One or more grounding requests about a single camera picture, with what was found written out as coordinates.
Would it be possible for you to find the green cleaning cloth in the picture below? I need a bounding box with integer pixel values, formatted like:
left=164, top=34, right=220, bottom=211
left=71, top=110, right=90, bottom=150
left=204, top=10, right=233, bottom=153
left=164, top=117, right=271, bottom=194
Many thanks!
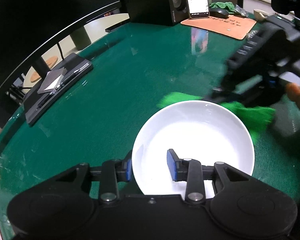
left=157, top=92, right=276, bottom=144

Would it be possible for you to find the grey woven coaster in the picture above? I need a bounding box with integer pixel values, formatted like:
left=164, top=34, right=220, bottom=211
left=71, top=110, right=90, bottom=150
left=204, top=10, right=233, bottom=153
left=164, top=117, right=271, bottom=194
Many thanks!
left=246, top=30, right=258, bottom=40

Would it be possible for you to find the white teapot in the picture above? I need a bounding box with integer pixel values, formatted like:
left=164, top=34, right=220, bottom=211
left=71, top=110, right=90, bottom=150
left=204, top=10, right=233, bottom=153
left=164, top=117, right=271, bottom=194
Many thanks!
left=254, top=9, right=270, bottom=22

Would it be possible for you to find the tan cork mouse pad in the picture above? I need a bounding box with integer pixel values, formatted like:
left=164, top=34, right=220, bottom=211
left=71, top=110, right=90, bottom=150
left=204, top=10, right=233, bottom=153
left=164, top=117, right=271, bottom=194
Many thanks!
left=181, top=15, right=256, bottom=40

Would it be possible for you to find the dark green cloth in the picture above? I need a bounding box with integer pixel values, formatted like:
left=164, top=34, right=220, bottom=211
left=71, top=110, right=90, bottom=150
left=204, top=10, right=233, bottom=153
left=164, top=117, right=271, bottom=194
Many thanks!
left=209, top=2, right=236, bottom=14

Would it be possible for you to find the black computer mouse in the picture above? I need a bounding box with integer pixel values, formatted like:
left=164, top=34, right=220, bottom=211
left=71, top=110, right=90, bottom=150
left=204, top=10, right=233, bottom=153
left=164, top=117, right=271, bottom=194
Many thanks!
left=209, top=8, right=229, bottom=19

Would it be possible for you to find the grey notepad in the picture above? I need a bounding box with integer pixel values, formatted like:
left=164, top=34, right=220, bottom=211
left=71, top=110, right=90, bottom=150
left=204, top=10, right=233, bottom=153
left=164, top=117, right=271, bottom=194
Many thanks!
left=37, top=67, right=67, bottom=94

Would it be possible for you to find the black speaker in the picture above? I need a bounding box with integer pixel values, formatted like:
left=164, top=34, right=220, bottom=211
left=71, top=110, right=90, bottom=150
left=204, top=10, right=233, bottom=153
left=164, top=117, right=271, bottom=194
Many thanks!
left=120, top=0, right=189, bottom=26

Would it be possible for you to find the black curved monitor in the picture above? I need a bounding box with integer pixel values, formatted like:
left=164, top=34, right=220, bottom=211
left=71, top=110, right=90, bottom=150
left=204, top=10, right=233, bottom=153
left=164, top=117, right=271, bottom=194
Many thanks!
left=0, top=0, right=120, bottom=99

